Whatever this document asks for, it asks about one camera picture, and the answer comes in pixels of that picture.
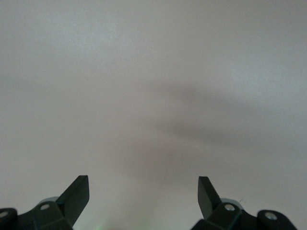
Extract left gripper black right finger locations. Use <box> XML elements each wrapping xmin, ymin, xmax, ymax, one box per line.
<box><xmin>191</xmin><ymin>176</ymin><xmax>257</xmax><ymax>230</ymax></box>

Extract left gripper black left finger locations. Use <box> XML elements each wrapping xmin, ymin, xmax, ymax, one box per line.
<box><xmin>19</xmin><ymin>175</ymin><xmax>90</xmax><ymax>230</ymax></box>

